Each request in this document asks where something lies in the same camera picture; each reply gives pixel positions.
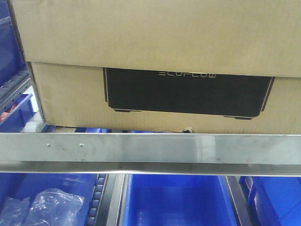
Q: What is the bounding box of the silver metal shelf rail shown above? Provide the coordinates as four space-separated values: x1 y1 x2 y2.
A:
0 133 301 177

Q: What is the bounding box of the grey roller track upper-left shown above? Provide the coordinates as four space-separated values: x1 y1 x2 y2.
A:
0 71 31 113

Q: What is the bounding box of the roller track lower left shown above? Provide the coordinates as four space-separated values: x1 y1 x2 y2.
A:
86 174 108 226

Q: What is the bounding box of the clear plastic bag far-left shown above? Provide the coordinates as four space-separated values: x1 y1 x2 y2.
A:
0 197 30 226

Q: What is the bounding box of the brown cardboard box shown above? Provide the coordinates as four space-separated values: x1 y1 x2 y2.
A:
9 0 301 134

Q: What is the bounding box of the blue plastic bin centre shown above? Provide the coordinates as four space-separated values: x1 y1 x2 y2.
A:
122 174 237 226

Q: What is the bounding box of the blue plastic bin right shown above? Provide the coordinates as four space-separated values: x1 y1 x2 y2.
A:
239 176 301 226

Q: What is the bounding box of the blue plastic bin left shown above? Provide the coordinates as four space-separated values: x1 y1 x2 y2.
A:
0 173 98 226

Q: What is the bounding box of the blue plastic bin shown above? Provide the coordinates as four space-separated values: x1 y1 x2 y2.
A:
0 173 98 226
122 174 237 226
239 176 301 226

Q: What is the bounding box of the blue bin upper left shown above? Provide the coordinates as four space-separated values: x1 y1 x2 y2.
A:
0 0 26 86

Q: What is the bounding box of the dark metal divider rail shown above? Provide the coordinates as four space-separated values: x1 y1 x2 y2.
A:
224 176 253 226

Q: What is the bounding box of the small blue bin with parts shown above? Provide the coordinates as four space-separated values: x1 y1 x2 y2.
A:
0 94 35 133

